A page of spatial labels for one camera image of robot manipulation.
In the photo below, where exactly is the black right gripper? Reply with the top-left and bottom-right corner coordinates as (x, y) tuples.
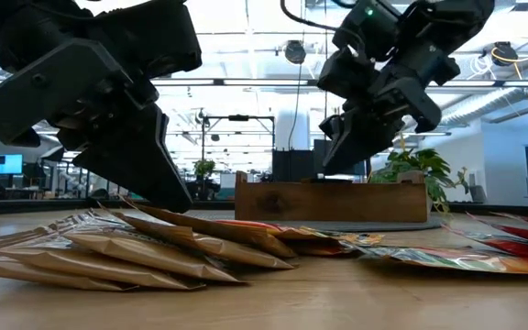
(316, 45), (444, 176)

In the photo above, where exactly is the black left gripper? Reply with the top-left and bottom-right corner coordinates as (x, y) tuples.
(0, 0), (204, 215)

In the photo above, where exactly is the dark wooden tea box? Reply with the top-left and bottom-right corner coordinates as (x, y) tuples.
(234, 170), (431, 224)

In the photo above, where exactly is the brown tea packet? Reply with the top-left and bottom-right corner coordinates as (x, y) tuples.
(121, 203), (298, 259)
(0, 260), (137, 293)
(107, 210), (295, 270)
(0, 246), (206, 291)
(64, 231), (241, 284)

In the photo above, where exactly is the small distant potted plant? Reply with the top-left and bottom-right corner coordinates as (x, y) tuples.
(192, 158), (216, 181)

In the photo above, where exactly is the black computer case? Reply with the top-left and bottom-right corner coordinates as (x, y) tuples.
(271, 139), (369, 182)

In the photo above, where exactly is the white square column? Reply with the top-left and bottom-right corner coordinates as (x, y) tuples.
(275, 107), (311, 152)

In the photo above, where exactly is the green leafy potted plant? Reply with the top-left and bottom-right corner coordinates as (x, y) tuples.
(368, 147), (470, 215)

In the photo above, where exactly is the grey round table mat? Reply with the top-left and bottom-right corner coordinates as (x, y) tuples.
(183, 208), (445, 234)

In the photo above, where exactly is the desktop computer monitor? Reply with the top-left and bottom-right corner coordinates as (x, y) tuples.
(0, 153), (24, 176)

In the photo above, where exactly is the black metal stand frame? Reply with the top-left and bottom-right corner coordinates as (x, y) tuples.
(201, 114), (277, 161)

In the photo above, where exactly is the black ceiling cable reel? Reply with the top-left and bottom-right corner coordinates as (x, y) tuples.
(283, 39), (307, 66)
(490, 40), (521, 68)

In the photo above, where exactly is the black aluminium table frame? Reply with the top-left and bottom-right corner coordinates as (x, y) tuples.
(0, 196), (528, 219)

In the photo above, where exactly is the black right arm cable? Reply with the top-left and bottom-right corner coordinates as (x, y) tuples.
(280, 0), (338, 33)

